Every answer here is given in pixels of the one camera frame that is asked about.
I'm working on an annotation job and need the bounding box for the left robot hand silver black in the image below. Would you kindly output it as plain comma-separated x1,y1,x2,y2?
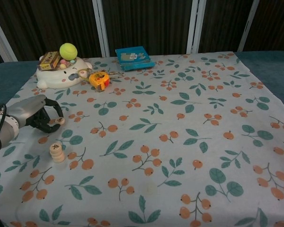
8,95,64,134

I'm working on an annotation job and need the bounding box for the white animal shaped ceramic bowl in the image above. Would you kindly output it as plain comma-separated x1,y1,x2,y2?
36,56,93,89

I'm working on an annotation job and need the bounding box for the small yellow brown card box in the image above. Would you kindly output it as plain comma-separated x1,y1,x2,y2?
37,51,62,71

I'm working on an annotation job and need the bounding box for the yellow green tennis ball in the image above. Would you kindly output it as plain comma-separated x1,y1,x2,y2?
59,42,78,60

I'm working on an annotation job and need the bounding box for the yellow tape measure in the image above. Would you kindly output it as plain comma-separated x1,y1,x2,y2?
89,72,111,92

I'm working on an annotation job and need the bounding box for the blue flat product package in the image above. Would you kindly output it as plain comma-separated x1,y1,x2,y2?
115,46,156,72

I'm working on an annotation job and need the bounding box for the floral fruit print tablecloth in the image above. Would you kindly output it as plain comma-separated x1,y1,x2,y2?
0,51,284,227

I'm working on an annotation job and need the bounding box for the dark folding screen white frame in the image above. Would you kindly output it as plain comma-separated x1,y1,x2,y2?
0,0,284,69

